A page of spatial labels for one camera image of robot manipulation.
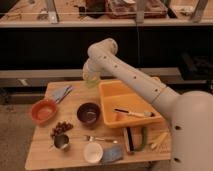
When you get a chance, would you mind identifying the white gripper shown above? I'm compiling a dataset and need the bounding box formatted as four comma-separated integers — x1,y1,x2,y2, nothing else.
82,59,100,82

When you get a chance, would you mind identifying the green plastic cup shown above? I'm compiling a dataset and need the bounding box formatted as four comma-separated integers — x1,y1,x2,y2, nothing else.
86,77,100,88

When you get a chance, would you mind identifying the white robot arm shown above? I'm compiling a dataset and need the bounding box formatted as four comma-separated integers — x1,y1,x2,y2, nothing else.
83,38,213,171

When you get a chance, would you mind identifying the yellow plastic tray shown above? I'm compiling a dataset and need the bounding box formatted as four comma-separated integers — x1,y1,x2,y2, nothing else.
98,80,164,128

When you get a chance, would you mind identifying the blue cloth with utensil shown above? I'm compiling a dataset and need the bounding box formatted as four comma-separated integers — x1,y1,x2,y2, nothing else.
51,85,72,103

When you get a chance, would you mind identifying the dark purple bowl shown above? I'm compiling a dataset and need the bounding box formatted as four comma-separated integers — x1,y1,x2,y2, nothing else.
77,103,101,126

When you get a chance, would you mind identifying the orange bowl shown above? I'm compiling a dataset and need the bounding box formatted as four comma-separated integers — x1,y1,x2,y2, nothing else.
29,99,57,125

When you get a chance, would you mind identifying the bunch of red grapes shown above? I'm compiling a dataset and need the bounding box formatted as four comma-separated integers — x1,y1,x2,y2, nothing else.
50,122,73,139

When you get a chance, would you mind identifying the silver fork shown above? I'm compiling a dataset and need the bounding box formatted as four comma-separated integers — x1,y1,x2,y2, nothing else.
84,135,118,144

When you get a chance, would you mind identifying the small metal cup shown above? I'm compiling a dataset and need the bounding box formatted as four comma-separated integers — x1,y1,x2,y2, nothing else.
53,134,70,151

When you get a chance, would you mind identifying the blue sponge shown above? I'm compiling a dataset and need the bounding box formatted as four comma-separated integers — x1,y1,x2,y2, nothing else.
101,145,123,163

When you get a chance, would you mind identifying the yellow banana toy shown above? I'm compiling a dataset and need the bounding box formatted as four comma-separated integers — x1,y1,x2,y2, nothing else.
150,132,168,150

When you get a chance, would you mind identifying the black handled brush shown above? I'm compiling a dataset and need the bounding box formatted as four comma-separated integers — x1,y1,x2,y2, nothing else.
114,109,155,117

